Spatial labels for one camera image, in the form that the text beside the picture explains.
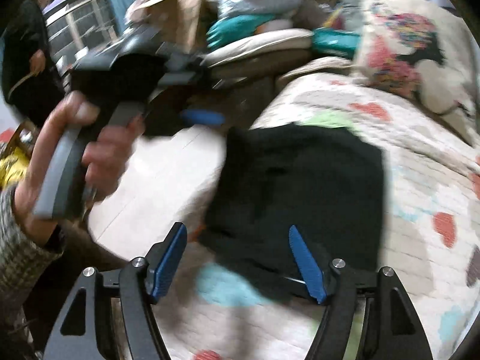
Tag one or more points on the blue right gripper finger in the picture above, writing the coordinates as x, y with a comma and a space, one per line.
202, 117

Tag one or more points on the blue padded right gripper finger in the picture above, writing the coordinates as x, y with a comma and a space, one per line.
163, 260
312, 260

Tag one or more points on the black pants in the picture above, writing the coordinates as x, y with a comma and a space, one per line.
325, 181

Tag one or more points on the grey knit sleeve forearm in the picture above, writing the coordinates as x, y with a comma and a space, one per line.
22, 260

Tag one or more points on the person in black clothing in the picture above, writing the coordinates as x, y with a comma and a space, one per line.
30, 80

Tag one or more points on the person's left hand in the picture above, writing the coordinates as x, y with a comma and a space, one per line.
105, 159

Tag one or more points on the brown cardboard box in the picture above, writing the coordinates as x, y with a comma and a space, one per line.
183, 22

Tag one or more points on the cream folded duvet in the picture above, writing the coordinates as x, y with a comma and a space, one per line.
279, 40

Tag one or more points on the heart patterned quilted bedspread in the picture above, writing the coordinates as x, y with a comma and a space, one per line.
430, 228

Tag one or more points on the teal wipes package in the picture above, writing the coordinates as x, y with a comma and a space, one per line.
327, 41

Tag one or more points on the cream printed throw pillow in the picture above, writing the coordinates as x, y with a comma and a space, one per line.
419, 51

